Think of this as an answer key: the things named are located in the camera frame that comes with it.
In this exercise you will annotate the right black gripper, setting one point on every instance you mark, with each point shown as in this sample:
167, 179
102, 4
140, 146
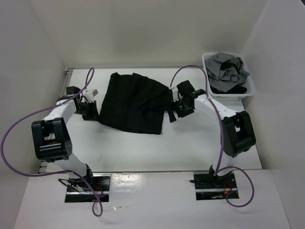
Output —
180, 114

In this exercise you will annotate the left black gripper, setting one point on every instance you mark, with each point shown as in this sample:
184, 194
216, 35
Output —
94, 115

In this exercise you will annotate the black skirt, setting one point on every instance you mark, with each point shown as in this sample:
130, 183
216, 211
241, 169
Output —
134, 103

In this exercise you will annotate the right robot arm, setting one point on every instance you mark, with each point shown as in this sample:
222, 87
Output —
236, 130

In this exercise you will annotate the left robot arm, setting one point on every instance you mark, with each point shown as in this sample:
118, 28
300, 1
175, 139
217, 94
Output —
82, 171

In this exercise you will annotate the white plastic basket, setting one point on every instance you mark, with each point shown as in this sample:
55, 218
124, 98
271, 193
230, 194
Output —
248, 84

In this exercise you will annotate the black garment in basket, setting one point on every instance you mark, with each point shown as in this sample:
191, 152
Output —
238, 90

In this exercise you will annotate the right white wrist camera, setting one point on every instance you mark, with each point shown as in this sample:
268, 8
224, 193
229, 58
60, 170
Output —
175, 96

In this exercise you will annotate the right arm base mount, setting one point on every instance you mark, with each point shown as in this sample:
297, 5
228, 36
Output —
207, 188

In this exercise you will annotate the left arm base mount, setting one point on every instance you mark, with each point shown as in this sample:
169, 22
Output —
78, 192

